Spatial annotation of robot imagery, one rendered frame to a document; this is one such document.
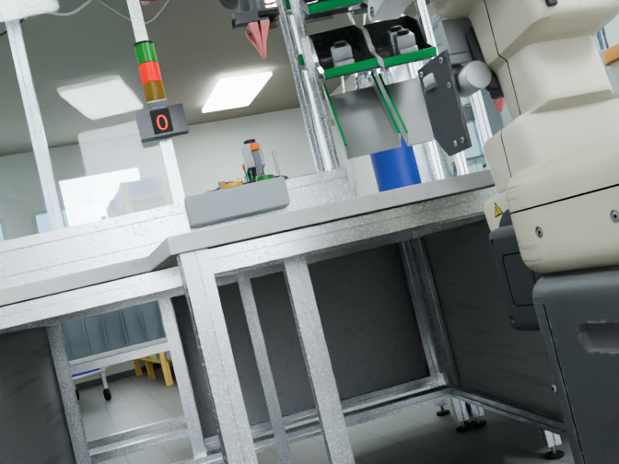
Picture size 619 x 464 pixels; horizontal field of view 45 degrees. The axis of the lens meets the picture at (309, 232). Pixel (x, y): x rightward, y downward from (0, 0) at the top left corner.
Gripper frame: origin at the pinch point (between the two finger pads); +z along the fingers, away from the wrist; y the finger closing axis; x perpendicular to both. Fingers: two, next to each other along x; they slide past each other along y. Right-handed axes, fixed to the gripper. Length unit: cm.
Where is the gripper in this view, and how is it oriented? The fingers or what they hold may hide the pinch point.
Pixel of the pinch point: (263, 55)
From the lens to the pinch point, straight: 164.7
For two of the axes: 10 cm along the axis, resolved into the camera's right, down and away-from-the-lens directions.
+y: -9.6, 2.1, -1.8
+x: 1.6, -0.8, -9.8
